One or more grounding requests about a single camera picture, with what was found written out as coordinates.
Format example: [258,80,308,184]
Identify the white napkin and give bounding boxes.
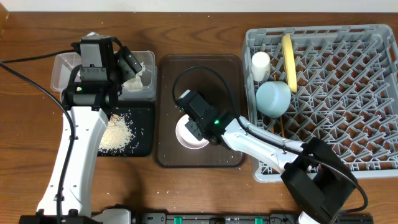
[123,62,146,92]

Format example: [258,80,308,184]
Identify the pink bowl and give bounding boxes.
[175,114,209,149]

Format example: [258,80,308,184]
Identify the light blue bowl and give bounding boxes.
[256,81,291,118]

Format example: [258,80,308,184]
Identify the wooden chopstick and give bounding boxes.
[279,116,285,138]
[270,119,275,133]

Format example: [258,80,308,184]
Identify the white cup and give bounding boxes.
[251,52,271,82]

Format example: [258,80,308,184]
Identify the yellow plate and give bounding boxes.
[282,34,297,93]

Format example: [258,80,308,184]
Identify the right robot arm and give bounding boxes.
[184,107,358,223]

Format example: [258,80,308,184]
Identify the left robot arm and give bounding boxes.
[19,44,142,223]

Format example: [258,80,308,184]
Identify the grey dishwasher rack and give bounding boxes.
[242,24,397,179]

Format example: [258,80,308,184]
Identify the clear plastic bin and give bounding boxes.
[51,51,157,101]

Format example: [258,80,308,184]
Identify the brown serving tray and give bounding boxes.
[154,55,248,168]

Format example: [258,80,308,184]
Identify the pile of rice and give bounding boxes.
[98,113,143,157]

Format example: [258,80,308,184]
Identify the black plastic bin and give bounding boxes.
[110,101,155,157]

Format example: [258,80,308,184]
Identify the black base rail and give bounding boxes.
[136,212,374,224]

